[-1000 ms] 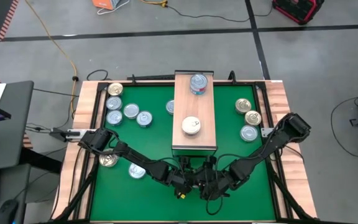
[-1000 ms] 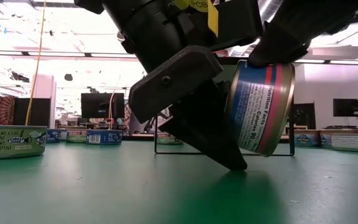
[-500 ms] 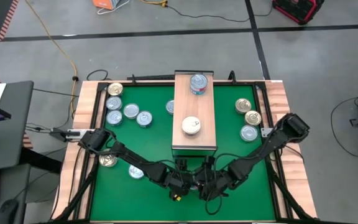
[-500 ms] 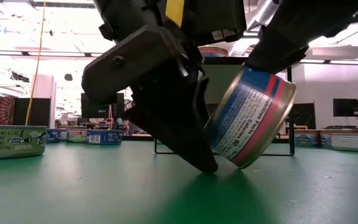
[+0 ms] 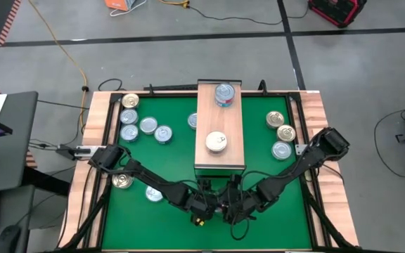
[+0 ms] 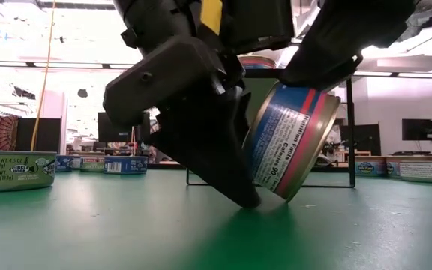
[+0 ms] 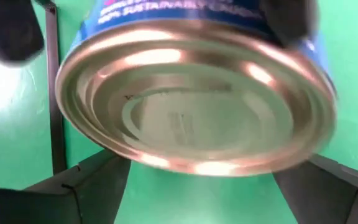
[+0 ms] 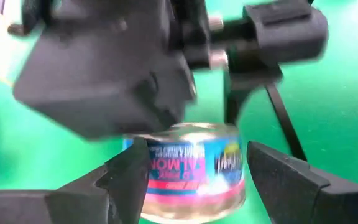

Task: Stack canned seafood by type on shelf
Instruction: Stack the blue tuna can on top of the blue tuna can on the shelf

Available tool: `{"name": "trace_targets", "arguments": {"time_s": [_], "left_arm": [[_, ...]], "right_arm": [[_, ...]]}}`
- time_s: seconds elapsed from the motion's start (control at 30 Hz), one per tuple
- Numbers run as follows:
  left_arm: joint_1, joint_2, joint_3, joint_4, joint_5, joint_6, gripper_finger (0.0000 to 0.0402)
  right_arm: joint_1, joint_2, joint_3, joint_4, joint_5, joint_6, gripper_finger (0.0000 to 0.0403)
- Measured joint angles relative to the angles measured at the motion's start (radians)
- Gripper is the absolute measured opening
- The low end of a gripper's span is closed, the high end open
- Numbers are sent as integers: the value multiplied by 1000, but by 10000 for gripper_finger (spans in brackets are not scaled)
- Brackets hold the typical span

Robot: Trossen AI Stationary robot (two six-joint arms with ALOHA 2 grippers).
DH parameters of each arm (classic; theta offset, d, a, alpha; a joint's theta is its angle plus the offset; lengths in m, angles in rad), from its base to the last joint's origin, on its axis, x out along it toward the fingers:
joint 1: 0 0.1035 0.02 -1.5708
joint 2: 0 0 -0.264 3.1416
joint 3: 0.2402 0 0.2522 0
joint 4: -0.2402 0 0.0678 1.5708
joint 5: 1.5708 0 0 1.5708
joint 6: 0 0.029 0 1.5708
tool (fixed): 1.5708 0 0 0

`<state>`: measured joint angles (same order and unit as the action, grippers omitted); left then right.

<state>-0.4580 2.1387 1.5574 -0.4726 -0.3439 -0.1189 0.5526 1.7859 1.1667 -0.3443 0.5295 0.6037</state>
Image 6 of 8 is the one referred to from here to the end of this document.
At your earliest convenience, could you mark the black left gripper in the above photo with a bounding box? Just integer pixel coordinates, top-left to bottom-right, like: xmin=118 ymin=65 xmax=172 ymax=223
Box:
xmin=103 ymin=0 xmax=262 ymax=209

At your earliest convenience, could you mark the blue barcode tuna can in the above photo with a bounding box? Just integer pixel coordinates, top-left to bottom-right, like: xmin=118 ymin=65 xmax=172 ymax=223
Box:
xmin=103 ymin=155 xmax=149 ymax=176
xmin=55 ymin=155 xmax=75 ymax=173

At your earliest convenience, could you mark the red white blue tuna can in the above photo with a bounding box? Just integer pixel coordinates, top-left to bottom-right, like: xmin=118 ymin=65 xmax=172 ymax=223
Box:
xmin=244 ymin=81 xmax=341 ymax=203
xmin=238 ymin=55 xmax=277 ymax=71

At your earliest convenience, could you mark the white green label tuna can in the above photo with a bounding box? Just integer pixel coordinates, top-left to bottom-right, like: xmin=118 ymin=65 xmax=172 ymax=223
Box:
xmin=399 ymin=160 xmax=432 ymax=185

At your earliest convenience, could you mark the green Circle Hook tuna can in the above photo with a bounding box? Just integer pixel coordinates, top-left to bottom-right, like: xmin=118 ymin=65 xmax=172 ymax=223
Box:
xmin=0 ymin=150 xmax=57 ymax=194

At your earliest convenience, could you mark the black computer monitor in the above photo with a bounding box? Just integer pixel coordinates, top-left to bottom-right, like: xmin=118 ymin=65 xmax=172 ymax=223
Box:
xmin=402 ymin=118 xmax=432 ymax=142
xmin=341 ymin=124 xmax=382 ymax=153
xmin=97 ymin=111 xmax=153 ymax=143

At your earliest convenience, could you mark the green Bumble Bee tuna can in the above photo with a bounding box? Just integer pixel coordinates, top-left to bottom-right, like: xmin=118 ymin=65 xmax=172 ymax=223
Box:
xmin=79 ymin=156 xmax=107 ymax=173

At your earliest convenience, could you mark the yellow tape tag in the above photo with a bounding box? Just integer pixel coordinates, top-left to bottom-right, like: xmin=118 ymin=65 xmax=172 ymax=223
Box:
xmin=199 ymin=0 xmax=224 ymax=37

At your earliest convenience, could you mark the white pillar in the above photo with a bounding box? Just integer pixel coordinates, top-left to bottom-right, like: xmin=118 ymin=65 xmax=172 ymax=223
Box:
xmin=39 ymin=89 xmax=69 ymax=155

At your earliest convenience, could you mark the black partition panel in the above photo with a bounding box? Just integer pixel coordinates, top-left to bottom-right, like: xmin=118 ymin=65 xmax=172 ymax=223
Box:
xmin=16 ymin=118 xmax=62 ymax=153

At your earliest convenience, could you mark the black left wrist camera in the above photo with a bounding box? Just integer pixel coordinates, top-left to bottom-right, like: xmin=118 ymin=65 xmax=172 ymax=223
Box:
xmin=221 ymin=0 xmax=296 ymax=56

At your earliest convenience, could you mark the black frame wooden shelf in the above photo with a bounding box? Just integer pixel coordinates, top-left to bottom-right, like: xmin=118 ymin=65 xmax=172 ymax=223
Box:
xmin=185 ymin=68 xmax=356 ymax=188

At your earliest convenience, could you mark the yellow hanging cable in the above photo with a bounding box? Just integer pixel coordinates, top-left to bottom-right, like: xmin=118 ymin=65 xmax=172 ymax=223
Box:
xmin=30 ymin=0 xmax=56 ymax=153

